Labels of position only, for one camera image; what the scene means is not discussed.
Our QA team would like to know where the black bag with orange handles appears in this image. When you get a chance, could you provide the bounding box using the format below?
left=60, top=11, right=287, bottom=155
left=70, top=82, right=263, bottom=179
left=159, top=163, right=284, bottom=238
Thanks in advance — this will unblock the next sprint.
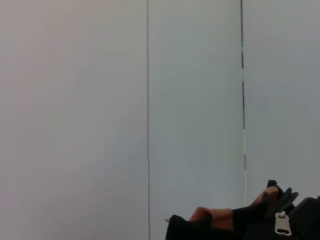
left=164, top=179, right=320, bottom=240

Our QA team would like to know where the silver zipper pull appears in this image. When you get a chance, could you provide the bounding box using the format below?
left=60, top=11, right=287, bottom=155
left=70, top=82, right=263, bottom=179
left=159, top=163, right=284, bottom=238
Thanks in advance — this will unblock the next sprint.
left=274, top=210, right=293, bottom=237

